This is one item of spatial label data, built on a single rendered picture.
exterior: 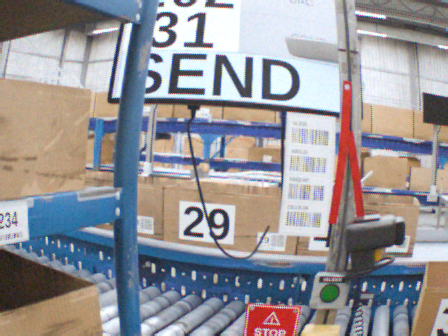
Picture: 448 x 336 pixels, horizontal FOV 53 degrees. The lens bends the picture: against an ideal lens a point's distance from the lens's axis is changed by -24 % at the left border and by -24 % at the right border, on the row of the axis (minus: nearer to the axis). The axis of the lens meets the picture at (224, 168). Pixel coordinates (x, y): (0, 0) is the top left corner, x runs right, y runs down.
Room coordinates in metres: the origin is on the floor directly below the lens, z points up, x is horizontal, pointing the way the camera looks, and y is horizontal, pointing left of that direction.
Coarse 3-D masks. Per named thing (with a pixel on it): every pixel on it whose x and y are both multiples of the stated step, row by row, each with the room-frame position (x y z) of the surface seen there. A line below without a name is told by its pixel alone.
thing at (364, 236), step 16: (352, 224) 0.82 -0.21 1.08; (368, 224) 0.81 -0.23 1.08; (384, 224) 0.80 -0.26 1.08; (400, 224) 0.79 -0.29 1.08; (352, 240) 0.81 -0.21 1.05; (368, 240) 0.80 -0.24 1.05; (384, 240) 0.79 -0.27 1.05; (400, 240) 0.79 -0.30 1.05; (352, 256) 0.83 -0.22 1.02; (368, 256) 0.81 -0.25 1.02; (352, 272) 0.83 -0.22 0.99; (368, 272) 0.81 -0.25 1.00
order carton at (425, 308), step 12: (432, 264) 1.18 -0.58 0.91; (444, 264) 1.16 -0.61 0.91; (432, 276) 1.17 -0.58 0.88; (444, 276) 1.16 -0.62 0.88; (432, 288) 0.91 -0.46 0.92; (444, 288) 0.90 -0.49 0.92; (420, 300) 1.00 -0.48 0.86; (432, 300) 0.91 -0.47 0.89; (420, 312) 0.92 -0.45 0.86; (432, 312) 0.91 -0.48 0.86; (420, 324) 0.92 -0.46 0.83; (432, 324) 0.90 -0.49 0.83
